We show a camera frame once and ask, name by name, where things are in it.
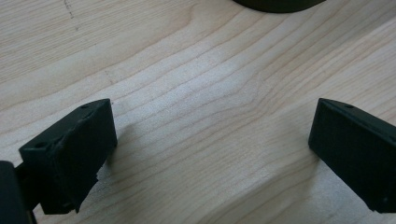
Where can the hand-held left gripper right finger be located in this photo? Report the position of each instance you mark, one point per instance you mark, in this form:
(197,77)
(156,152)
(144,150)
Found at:
(358,155)

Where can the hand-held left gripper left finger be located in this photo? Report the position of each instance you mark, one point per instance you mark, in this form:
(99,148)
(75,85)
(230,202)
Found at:
(71,155)

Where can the dark brown divided tray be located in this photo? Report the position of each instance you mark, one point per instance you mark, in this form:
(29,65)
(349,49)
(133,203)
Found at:
(277,5)

